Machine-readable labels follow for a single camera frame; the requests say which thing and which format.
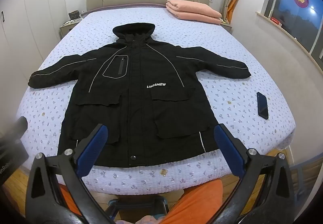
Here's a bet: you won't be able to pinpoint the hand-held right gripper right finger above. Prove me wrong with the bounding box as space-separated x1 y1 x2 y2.
214 124 296 224

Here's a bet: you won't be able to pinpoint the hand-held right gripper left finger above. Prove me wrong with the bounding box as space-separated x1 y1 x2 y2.
25 124 109 224

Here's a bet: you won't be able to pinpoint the black hooded jacket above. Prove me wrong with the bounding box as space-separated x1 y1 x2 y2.
28 23 251 168

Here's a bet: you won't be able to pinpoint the black smartphone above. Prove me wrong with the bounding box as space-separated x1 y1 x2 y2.
257 92 270 120

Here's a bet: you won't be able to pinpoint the person's orange pants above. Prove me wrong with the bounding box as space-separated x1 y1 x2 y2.
59 179 224 224

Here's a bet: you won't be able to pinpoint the bed with floral quilted sheet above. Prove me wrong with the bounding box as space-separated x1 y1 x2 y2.
16 3 297 195

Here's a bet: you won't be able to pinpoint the beige nightstand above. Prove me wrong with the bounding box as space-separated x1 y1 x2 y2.
221 21 233 35
59 14 85 38

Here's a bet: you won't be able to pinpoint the pink folded blanket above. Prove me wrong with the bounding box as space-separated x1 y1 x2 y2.
165 0 223 25

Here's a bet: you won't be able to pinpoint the grey framed window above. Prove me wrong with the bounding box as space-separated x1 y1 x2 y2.
261 0 323 60

